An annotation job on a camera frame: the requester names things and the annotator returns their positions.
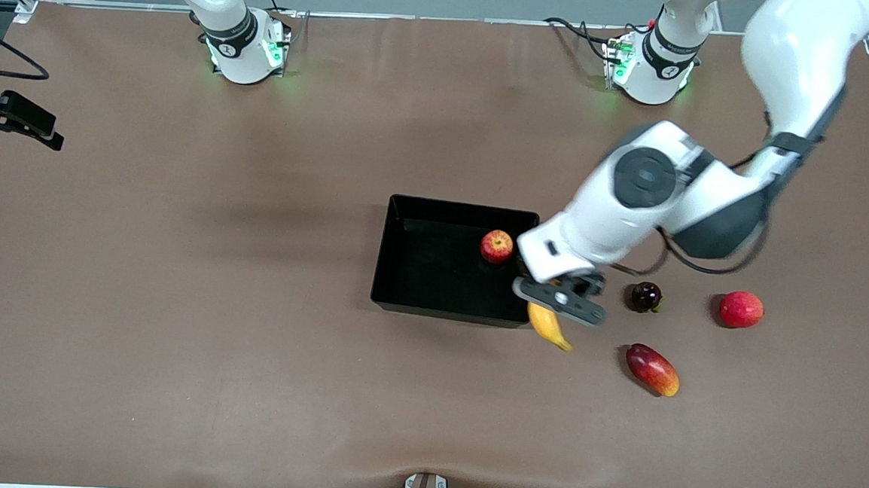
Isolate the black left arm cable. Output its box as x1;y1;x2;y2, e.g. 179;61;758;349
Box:
612;75;851;289

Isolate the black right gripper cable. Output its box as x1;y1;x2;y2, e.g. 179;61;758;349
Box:
0;17;53;82

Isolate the dark purple mangosteen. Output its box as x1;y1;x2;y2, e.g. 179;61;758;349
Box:
630;280;664;314

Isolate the round red peach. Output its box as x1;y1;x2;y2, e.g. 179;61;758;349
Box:
718;289;766;331

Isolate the red yellow mango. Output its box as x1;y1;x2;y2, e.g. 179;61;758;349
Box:
623;343;682;398

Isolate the brown table cover mat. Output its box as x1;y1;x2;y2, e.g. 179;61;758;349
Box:
0;0;869;488

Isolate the small red yellow apple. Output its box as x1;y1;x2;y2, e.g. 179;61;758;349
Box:
479;228;516;266

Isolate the yellow banana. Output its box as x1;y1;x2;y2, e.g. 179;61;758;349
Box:
524;299;578;354

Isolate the black plastic box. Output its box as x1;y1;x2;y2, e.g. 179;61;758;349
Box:
369;192;542;330

